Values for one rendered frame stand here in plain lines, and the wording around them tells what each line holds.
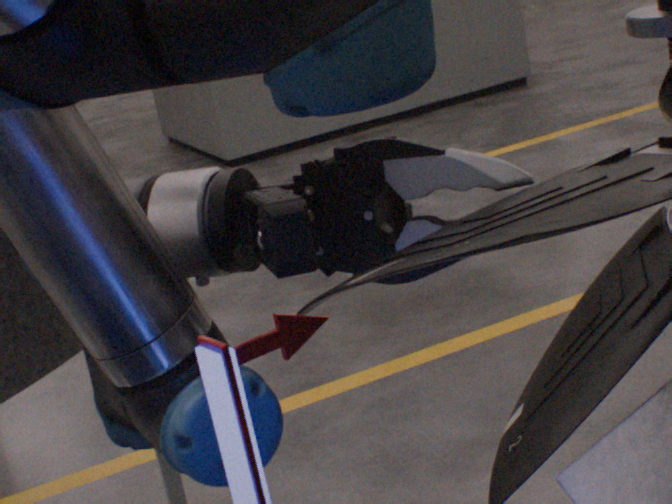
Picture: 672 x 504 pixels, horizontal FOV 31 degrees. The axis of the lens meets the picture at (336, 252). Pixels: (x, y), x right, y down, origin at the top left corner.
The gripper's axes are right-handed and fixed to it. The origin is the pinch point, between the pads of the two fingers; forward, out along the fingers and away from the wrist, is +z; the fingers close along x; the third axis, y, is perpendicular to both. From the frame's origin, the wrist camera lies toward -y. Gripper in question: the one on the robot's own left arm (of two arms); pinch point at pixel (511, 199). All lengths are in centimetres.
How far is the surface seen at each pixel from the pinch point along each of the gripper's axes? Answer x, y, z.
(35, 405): 93, 243, -214
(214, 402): 4.2, -23.7, -10.2
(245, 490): 8.6, -23.8, -9.3
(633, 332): 12.2, 11.0, 5.0
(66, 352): 47, 139, -127
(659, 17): -9.7, -0.1, 9.9
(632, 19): -9.7, 1.2, 8.2
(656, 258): 7.7, 14.2, 6.8
